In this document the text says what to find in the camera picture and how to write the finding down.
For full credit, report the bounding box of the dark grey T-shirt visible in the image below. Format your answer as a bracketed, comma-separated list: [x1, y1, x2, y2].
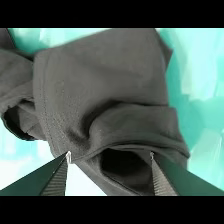
[0, 27, 191, 197]

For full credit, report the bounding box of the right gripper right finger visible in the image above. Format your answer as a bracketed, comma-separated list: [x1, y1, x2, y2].
[149, 151, 224, 197]

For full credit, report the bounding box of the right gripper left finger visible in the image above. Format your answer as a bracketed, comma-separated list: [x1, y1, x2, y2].
[0, 150, 73, 197]

